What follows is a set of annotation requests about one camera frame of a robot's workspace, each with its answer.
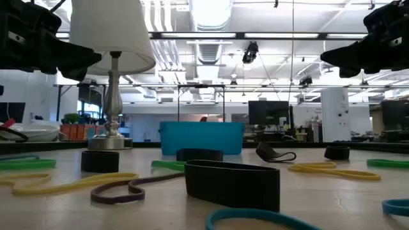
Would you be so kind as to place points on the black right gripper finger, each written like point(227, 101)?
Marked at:
point(348, 54)
point(350, 73)

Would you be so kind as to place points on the person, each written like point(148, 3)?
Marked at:
point(203, 119)

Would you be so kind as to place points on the green rubber band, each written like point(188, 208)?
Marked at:
point(167, 165)
point(28, 164)
point(388, 163)

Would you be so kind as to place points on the teal plastic bin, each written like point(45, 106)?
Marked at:
point(201, 135)

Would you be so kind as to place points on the white shade silver table lamp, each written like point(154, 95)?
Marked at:
point(112, 28)

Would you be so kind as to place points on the teal rubber band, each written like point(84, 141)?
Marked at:
point(255, 212)
point(394, 207)

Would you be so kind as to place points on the white bowl with tools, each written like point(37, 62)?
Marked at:
point(38, 132)

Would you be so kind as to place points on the yellow rubber band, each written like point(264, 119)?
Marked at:
point(80, 183)
point(358, 174)

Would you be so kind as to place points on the large wide black rubber band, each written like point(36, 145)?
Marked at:
point(233, 188)

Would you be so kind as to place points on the small potted green plant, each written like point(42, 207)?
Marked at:
point(71, 119)

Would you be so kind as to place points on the black overhead rig camera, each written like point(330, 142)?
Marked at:
point(250, 51)

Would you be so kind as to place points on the black metal stand frame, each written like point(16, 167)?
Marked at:
point(201, 86)

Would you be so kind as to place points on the red stick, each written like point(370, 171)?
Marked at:
point(9, 123)

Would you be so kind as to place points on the black cabinet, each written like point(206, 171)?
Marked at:
point(394, 118)

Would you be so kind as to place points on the silver ventilation duct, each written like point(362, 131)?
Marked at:
point(209, 16)

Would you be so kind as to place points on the black overhead light bar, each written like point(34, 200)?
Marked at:
point(239, 35)

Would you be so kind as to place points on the black aluminium table frame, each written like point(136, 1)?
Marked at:
point(48, 146)

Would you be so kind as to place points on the white pillar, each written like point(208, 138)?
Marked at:
point(335, 115)

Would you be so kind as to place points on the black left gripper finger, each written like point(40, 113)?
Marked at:
point(75, 73)
point(80, 55)

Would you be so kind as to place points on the black ceiling spotlight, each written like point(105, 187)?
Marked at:
point(305, 81)

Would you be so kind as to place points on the thin purple rubber band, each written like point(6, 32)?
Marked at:
point(112, 200)

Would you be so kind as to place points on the black computer monitor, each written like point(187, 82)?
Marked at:
point(268, 112)
point(14, 111)

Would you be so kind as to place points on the orange boxes row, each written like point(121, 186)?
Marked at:
point(75, 132)

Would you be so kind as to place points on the small clear bottle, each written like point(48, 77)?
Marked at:
point(147, 137)

